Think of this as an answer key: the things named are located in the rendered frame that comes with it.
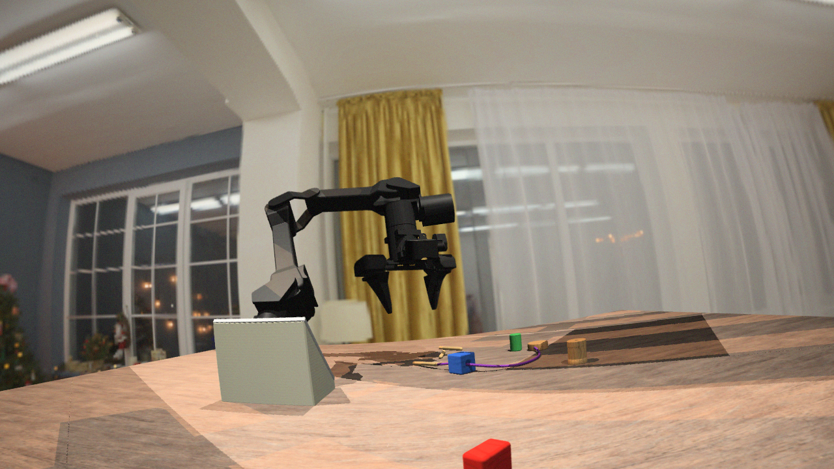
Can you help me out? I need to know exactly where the wooden cylinder with small hole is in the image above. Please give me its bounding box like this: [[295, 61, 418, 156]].
[[567, 338, 588, 365]]

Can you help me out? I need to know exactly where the tan round disc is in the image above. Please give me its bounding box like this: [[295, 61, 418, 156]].
[[527, 340, 549, 351]]

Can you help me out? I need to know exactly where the dark green cylinder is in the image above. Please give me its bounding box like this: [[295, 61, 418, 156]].
[[510, 333, 522, 352]]

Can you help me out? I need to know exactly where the red block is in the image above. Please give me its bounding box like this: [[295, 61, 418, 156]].
[[463, 439, 512, 469]]

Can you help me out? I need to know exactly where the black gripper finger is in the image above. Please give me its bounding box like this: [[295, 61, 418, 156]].
[[424, 270, 452, 310], [362, 271, 392, 314]]

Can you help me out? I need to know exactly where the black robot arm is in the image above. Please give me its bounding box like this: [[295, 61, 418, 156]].
[[252, 177, 455, 322]]

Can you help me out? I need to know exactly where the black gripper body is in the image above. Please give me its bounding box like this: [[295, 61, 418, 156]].
[[354, 224, 456, 277]]

